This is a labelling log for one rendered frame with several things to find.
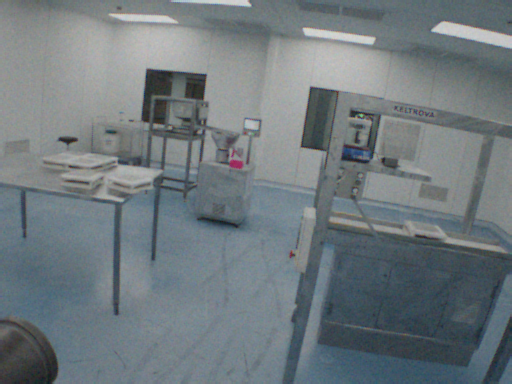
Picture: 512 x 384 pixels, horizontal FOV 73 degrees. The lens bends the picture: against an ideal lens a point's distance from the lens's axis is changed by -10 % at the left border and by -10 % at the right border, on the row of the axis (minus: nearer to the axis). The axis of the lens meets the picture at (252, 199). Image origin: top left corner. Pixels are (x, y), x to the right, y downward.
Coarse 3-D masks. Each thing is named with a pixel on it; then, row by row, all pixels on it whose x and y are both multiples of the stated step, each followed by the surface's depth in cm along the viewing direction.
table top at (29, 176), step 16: (0, 160) 305; (16, 160) 313; (32, 160) 321; (0, 176) 259; (16, 176) 265; (32, 176) 271; (48, 176) 277; (112, 176) 304; (144, 176) 319; (48, 192) 246; (64, 192) 246; (80, 192) 250; (96, 192) 256; (112, 192) 261
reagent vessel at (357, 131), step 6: (348, 120) 236; (354, 120) 232; (360, 120) 230; (366, 120) 241; (348, 126) 236; (354, 126) 233; (360, 126) 231; (366, 126) 232; (348, 132) 236; (354, 132) 233; (360, 132) 232; (366, 132) 233; (348, 138) 236; (354, 138) 234; (360, 138) 233; (366, 138) 235; (348, 144) 237; (354, 144) 235; (360, 144) 234; (366, 144) 238
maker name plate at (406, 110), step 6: (396, 108) 158; (402, 108) 158; (408, 108) 157; (414, 108) 157; (420, 108) 156; (408, 114) 158; (414, 114) 157; (420, 114) 157; (426, 114) 156; (432, 114) 156
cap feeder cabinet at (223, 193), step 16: (208, 160) 507; (208, 176) 485; (224, 176) 482; (240, 176) 477; (208, 192) 490; (224, 192) 486; (240, 192) 482; (208, 208) 495; (224, 208) 491; (240, 208) 487
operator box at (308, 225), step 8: (304, 208) 178; (312, 208) 179; (304, 216) 165; (312, 216) 166; (304, 224) 165; (312, 224) 165; (304, 232) 166; (312, 232) 166; (304, 240) 167; (304, 248) 168; (296, 256) 169; (304, 256) 169; (296, 264) 170; (304, 264) 170; (304, 272) 170
